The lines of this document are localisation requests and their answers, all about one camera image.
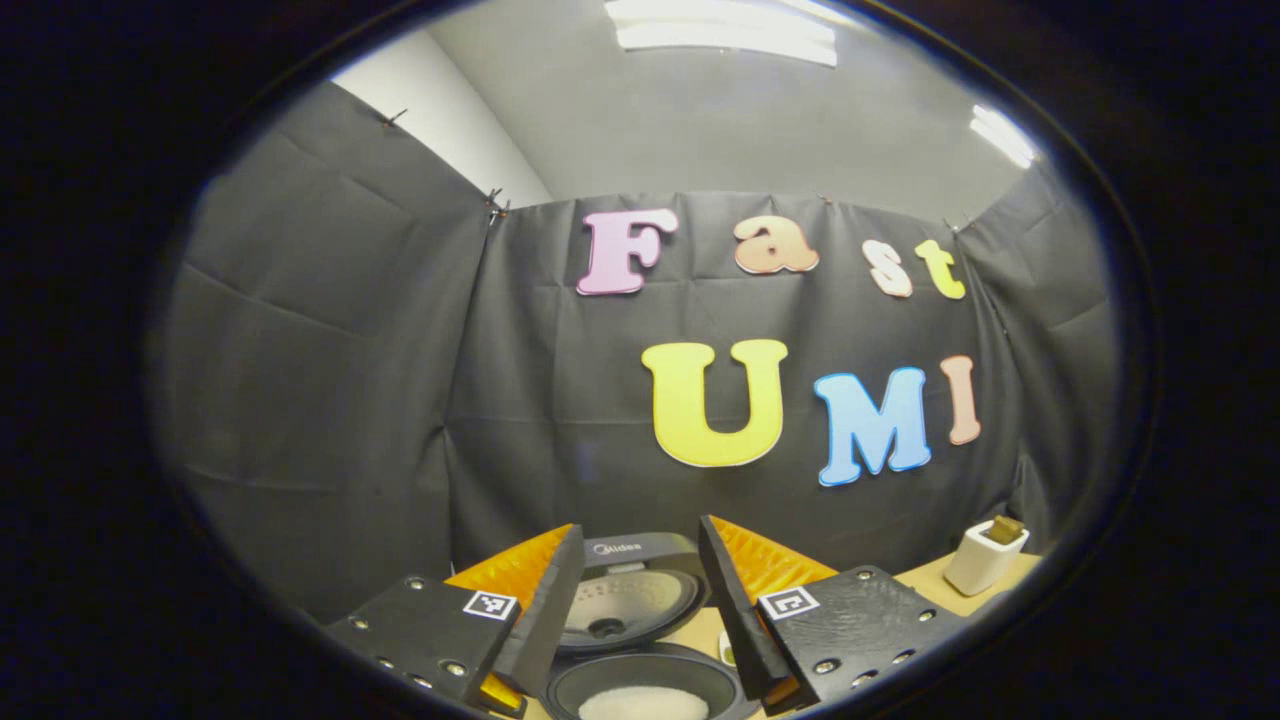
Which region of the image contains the white rice portion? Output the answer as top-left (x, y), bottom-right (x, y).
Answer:
top-left (578, 685), bottom-right (711, 720)

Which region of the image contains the small ceiling light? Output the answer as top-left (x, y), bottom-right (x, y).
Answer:
top-left (968, 103), bottom-right (1038, 169)

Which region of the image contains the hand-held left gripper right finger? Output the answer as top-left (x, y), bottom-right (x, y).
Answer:
top-left (697, 513), bottom-right (966, 716)

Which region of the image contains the black backdrop cloth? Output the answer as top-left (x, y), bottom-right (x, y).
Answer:
top-left (150, 80), bottom-right (1121, 626)

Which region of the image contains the silver black rice cooker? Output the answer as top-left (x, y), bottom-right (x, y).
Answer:
top-left (540, 532), bottom-right (761, 720)

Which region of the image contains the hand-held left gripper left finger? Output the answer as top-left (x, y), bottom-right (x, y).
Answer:
top-left (325, 522), bottom-right (588, 719)

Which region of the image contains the large ceiling light panel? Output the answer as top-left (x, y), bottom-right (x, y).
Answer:
top-left (603, 0), bottom-right (839, 69)

